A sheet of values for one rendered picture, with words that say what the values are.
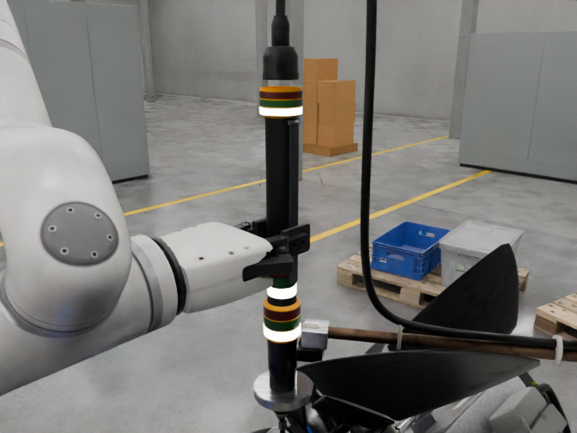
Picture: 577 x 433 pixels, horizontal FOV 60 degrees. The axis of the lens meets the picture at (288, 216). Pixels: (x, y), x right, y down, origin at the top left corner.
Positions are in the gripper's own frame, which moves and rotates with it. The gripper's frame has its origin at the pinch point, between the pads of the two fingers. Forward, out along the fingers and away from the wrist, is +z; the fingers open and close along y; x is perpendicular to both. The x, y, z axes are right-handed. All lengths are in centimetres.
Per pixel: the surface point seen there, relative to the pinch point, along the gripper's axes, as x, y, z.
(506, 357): -6.1, 24.0, 3.9
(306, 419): -27.2, 0.1, 4.4
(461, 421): -35.3, 10.8, 28.1
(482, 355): -5.4, 22.7, 1.9
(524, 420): -33, 18, 33
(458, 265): -118, -101, 262
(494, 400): -36, 12, 38
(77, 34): 37, -591, 236
